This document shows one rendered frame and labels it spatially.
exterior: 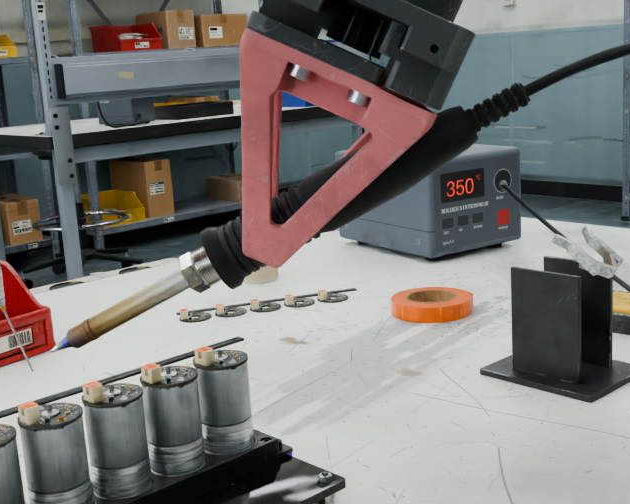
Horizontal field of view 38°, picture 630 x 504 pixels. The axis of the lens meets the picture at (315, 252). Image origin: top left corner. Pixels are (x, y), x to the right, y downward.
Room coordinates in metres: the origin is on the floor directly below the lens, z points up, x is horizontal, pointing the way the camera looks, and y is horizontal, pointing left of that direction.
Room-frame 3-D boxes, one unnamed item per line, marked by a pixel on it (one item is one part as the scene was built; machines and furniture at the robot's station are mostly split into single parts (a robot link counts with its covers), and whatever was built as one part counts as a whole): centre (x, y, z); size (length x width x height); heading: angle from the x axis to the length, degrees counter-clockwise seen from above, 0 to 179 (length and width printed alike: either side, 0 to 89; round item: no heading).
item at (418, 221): (0.91, -0.11, 0.80); 0.15 x 0.12 x 0.10; 32
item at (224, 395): (0.40, 0.05, 0.79); 0.02 x 0.02 x 0.05
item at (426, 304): (0.67, -0.08, 0.76); 0.06 x 0.06 x 0.01
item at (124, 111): (3.15, 0.60, 0.80); 0.15 x 0.12 x 0.10; 60
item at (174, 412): (0.38, 0.07, 0.79); 0.02 x 0.02 x 0.05
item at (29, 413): (0.34, 0.11, 0.82); 0.01 x 0.01 x 0.01; 42
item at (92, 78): (3.25, 0.25, 0.90); 1.30 x 0.06 x 0.12; 131
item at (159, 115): (3.35, 0.40, 0.77); 0.24 x 0.16 x 0.04; 130
